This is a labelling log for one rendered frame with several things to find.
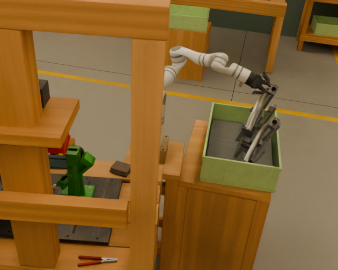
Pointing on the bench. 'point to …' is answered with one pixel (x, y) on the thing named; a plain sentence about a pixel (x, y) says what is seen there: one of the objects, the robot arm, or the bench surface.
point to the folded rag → (120, 169)
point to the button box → (57, 161)
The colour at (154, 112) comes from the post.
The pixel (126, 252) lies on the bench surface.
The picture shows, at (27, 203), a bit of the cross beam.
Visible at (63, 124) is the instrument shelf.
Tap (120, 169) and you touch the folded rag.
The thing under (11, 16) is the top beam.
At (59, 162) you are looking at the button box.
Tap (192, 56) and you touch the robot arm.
